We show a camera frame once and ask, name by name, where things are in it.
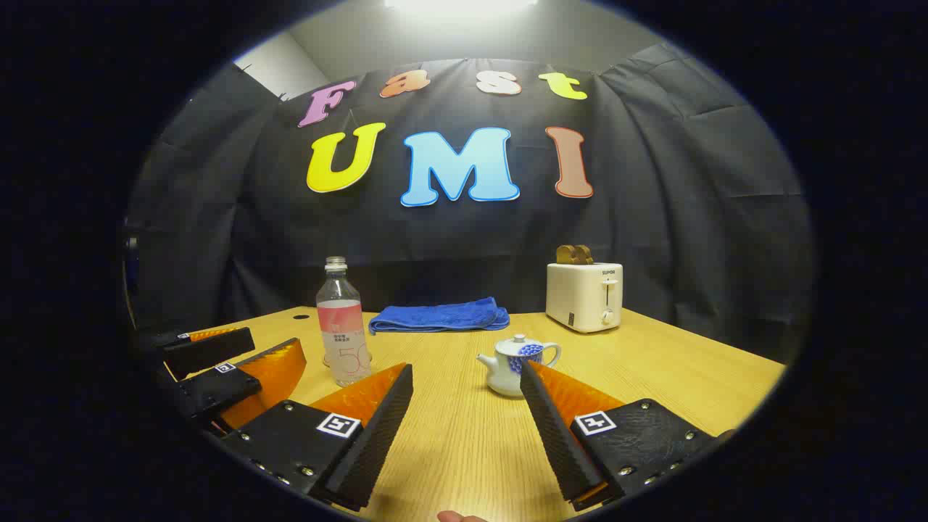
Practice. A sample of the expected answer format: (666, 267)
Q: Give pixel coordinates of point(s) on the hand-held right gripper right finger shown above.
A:
(554, 435)

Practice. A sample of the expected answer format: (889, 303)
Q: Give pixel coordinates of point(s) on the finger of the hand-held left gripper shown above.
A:
(217, 391)
(210, 349)

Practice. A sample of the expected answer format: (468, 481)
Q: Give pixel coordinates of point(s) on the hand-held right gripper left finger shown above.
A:
(377, 442)

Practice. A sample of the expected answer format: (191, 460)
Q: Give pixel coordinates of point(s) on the white blue-flowered teacup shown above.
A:
(504, 373)

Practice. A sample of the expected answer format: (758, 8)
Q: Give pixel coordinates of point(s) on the clear plastic water bottle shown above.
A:
(342, 326)

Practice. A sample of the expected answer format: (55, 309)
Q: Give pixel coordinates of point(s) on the blue folded towel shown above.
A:
(438, 317)

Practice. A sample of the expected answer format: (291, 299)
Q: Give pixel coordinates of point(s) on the cream white toaster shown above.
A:
(580, 297)

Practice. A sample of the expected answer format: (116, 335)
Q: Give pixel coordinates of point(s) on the brown toast slices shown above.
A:
(573, 254)

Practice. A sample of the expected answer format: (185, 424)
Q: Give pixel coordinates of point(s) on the ceiling light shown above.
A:
(460, 3)

